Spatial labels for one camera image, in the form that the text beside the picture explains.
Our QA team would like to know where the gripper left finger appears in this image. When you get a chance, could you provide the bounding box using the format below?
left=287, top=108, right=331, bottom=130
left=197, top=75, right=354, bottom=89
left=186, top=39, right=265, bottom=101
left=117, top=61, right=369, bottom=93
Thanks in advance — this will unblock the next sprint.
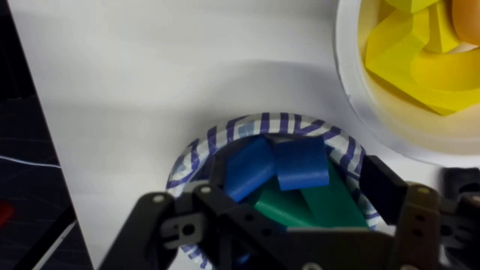
left=96, top=157, right=290, bottom=270

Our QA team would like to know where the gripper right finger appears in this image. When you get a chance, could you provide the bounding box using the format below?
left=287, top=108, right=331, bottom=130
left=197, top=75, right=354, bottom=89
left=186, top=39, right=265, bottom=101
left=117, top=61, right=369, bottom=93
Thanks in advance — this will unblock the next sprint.
left=359, top=154, right=480, bottom=270

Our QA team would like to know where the green block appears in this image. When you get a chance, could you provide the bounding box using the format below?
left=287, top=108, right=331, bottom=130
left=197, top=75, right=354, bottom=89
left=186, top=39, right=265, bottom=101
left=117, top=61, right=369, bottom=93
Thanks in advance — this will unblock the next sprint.
left=300, top=159, right=370, bottom=229
left=253, top=176, right=319, bottom=229

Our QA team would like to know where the white paper plate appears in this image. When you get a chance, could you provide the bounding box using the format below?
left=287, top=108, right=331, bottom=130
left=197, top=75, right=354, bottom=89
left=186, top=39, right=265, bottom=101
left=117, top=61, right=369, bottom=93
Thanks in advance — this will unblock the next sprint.
left=334, top=0, right=480, bottom=168

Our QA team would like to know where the blue block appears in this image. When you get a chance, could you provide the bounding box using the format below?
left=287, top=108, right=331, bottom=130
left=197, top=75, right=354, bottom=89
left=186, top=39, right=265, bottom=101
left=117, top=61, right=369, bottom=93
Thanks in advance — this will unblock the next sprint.
left=222, top=136, right=279, bottom=203
left=274, top=136, right=330, bottom=192

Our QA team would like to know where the blue striped paper plate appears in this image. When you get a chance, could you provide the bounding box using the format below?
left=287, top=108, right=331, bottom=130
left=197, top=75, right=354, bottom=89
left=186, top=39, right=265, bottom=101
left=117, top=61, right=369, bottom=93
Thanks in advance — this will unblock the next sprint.
left=165, top=112, right=380, bottom=270

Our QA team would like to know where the yellow block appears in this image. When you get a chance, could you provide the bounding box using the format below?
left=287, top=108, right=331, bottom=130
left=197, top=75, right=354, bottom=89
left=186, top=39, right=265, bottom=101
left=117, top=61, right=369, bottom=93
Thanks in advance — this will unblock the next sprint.
left=384, top=0, right=442, bottom=14
left=364, top=10, right=480, bottom=117
left=423, top=1, right=465, bottom=54

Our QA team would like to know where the orange block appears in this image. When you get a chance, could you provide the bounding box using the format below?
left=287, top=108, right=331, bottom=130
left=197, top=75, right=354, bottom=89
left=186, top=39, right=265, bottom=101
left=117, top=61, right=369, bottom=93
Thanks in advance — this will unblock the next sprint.
left=451, top=0, right=480, bottom=47

